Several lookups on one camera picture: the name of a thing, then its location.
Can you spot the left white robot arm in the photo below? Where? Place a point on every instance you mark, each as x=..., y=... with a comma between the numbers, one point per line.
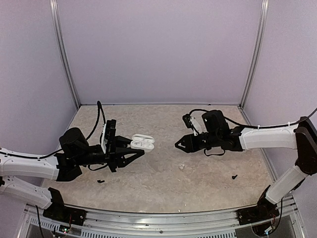
x=61, y=167

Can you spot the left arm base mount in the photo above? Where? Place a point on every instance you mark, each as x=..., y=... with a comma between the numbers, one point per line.
x=73, y=216

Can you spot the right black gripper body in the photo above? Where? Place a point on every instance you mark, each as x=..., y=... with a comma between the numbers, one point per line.
x=198, y=146

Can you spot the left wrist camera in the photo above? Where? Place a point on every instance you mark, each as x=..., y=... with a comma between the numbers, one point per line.
x=108, y=134

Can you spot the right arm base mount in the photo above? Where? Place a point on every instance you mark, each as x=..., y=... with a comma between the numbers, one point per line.
x=256, y=214

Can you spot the white earbud charging case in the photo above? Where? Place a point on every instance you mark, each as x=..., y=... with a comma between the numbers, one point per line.
x=139, y=143

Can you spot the right aluminium frame post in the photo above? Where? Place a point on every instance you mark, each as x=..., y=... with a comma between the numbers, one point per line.
x=256, y=53

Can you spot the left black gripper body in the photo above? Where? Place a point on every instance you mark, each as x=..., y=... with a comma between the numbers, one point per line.
x=111, y=160

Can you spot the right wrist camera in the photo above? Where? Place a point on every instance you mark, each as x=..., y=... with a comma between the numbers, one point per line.
x=192, y=123

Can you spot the aluminium frame post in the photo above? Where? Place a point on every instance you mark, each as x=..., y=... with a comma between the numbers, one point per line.
x=256, y=53
x=63, y=53

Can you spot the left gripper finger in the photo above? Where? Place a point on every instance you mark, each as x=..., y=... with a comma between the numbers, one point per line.
x=131, y=156
x=123, y=142

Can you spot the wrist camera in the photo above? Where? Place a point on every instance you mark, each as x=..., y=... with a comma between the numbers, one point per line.
x=192, y=123
x=108, y=134

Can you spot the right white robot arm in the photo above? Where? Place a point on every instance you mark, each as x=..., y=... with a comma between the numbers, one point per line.
x=300, y=136

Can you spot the left aluminium frame post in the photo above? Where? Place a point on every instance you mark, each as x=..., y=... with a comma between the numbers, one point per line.
x=63, y=53

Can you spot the front aluminium rail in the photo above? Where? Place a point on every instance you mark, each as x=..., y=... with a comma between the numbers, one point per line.
x=113, y=224

